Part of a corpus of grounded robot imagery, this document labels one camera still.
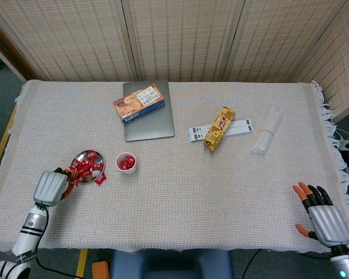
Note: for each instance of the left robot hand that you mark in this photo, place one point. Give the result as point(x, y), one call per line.
point(49, 187)

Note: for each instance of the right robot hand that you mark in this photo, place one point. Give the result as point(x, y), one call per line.
point(328, 225)

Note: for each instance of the red candy heap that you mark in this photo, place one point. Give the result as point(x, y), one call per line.
point(85, 167)

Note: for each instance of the white paper cup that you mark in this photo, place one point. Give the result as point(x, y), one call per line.
point(131, 171)

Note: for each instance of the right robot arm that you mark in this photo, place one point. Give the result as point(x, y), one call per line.
point(343, 266)

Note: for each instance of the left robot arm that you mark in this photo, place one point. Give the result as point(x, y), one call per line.
point(30, 229)

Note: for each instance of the metal dish of red candies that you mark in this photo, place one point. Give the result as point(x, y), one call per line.
point(80, 155)

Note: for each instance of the white plastic fixture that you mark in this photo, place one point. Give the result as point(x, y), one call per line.
point(344, 143)

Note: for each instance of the orange block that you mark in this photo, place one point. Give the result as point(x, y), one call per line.
point(100, 270)

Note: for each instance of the clear plastic tube bundle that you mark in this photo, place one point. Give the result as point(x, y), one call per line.
point(264, 136)

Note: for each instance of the grey closed laptop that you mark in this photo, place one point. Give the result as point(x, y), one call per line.
point(151, 125)

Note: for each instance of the orange blue biscuit box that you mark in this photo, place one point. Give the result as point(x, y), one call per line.
point(136, 103)

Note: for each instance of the white woven tablecloth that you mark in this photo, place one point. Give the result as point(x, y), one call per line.
point(177, 189)

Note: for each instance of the brown wooden beam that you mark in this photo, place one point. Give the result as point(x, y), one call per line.
point(8, 49)

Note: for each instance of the blue padded seat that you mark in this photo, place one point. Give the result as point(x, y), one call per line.
point(171, 264)

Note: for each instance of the gold snack packet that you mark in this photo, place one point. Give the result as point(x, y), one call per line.
point(219, 128)

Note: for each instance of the woven folding screen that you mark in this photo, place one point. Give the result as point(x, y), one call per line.
point(192, 37)

